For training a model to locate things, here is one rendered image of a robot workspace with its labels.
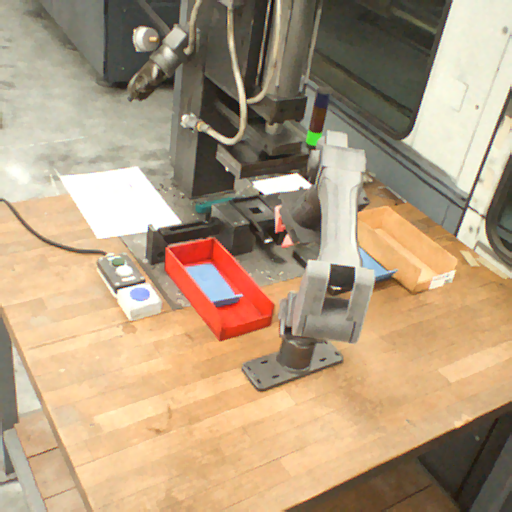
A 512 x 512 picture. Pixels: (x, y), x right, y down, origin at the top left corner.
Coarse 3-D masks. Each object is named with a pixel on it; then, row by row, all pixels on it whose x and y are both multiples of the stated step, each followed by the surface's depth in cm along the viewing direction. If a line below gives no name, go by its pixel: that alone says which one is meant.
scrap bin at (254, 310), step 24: (216, 240) 145; (168, 264) 141; (192, 264) 146; (216, 264) 147; (192, 288) 133; (240, 288) 140; (216, 312) 126; (240, 312) 135; (264, 312) 134; (216, 336) 128
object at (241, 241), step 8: (216, 216) 152; (224, 224) 150; (264, 224) 151; (272, 224) 153; (224, 232) 151; (232, 232) 148; (240, 232) 149; (248, 232) 150; (272, 232) 159; (280, 232) 156; (224, 240) 152; (232, 240) 149; (240, 240) 150; (248, 240) 151; (280, 240) 157; (232, 248) 150; (240, 248) 152; (248, 248) 153
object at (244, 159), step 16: (224, 96) 156; (224, 112) 152; (256, 112) 153; (256, 128) 143; (272, 128) 141; (224, 144) 144; (240, 144) 145; (256, 144) 143; (272, 144) 138; (288, 144) 140; (224, 160) 143; (240, 160) 139; (256, 160) 140; (272, 160) 141; (288, 160) 144; (304, 160) 147; (240, 176) 139
